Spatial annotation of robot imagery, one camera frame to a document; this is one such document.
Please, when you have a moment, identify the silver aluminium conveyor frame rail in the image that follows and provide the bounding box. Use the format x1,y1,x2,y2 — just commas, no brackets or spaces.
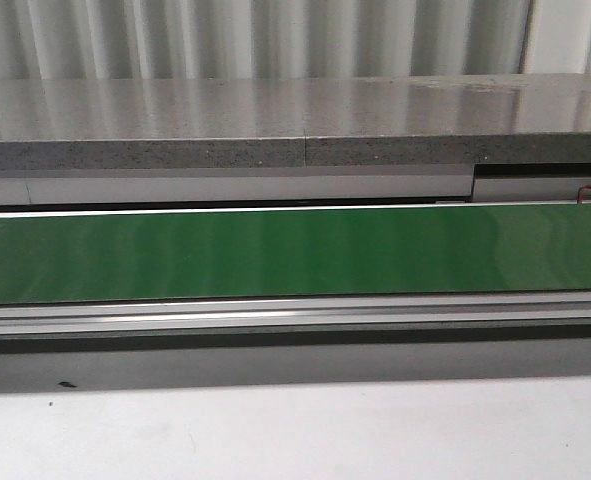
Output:
0,291,591,335

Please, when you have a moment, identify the grey panel under counter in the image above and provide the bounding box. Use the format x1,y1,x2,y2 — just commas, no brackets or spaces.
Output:
0,163,591,207

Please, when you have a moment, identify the white pleated curtain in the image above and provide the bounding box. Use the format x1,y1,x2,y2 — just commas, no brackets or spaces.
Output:
0,1,591,79

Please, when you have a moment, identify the green conveyor belt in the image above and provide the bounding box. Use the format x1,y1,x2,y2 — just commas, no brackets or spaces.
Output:
0,203,591,305

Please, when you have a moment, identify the grey stone counter slab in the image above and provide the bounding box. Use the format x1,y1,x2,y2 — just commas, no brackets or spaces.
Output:
0,74,591,171

